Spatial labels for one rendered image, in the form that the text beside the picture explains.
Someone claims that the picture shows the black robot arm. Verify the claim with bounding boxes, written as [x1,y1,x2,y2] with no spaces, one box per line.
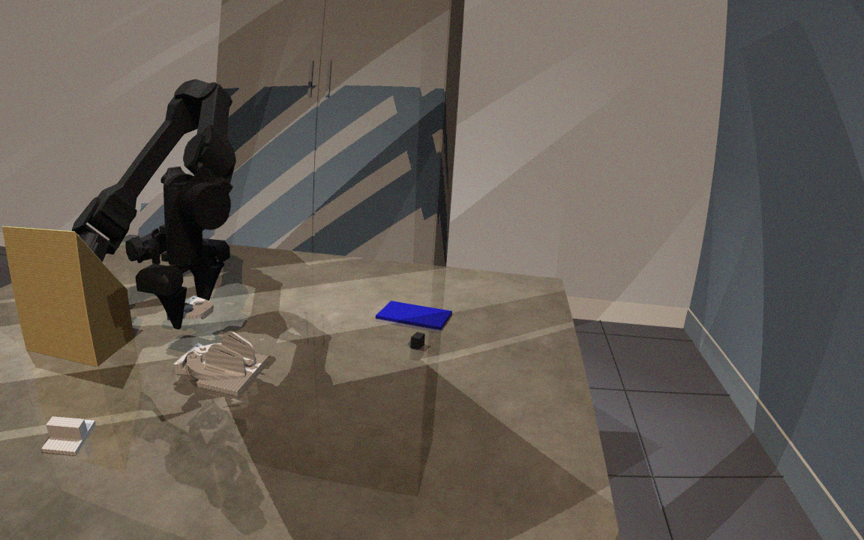
[72,79,236,264]

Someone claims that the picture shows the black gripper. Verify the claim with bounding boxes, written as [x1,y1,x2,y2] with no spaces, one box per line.
[136,219,230,329]

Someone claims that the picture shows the blue flat rectangular plate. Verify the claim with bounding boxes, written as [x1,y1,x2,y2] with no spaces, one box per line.
[376,301,452,330]

